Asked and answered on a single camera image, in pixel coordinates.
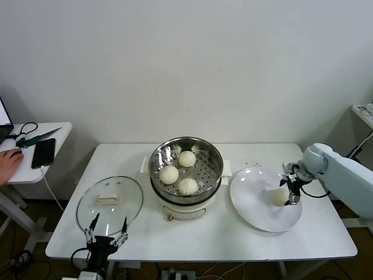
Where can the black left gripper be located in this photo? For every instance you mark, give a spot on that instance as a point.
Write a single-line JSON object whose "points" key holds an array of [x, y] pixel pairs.
{"points": [[100, 245]]}

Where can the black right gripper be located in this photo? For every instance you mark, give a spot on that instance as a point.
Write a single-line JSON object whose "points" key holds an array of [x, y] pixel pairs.
{"points": [[295, 183]]}

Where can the white steamed baozi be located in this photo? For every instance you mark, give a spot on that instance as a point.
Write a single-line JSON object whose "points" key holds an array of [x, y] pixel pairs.
{"points": [[188, 186], [169, 175], [186, 159], [279, 196]]}

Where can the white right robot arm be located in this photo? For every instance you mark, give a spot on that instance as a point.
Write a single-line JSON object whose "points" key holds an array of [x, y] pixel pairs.
{"points": [[346, 181]]}

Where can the stainless steel steamer basket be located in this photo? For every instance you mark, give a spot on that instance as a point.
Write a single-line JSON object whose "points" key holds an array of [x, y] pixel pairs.
{"points": [[211, 163]]}

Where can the person's bare hand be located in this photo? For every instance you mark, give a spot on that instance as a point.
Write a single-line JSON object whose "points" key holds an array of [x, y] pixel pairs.
{"points": [[8, 164]]}

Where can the white round plate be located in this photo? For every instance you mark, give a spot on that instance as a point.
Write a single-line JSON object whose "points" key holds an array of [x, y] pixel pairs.
{"points": [[253, 204]]}

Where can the cream electric cooker base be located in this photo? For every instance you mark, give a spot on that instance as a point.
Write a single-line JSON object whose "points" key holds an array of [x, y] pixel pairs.
{"points": [[180, 210]]}

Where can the black smartphone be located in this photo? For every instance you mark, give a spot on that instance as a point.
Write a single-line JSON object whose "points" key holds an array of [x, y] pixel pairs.
{"points": [[43, 153]]}

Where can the white shelf table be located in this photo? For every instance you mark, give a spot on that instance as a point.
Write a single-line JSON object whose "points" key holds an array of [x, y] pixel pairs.
{"points": [[367, 121]]}

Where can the white side table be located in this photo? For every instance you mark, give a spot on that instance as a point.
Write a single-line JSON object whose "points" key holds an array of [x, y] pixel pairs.
{"points": [[62, 131]]}

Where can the black laptop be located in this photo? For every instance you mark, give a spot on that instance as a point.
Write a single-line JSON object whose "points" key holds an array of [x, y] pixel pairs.
{"points": [[6, 129]]}

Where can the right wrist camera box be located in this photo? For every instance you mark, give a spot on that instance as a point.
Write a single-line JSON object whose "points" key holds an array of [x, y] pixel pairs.
{"points": [[288, 167]]}

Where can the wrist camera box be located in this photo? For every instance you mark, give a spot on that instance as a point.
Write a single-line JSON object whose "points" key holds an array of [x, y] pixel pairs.
{"points": [[87, 275], [288, 167]]}

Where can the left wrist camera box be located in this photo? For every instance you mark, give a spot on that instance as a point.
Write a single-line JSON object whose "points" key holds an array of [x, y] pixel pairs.
{"points": [[87, 275]]}

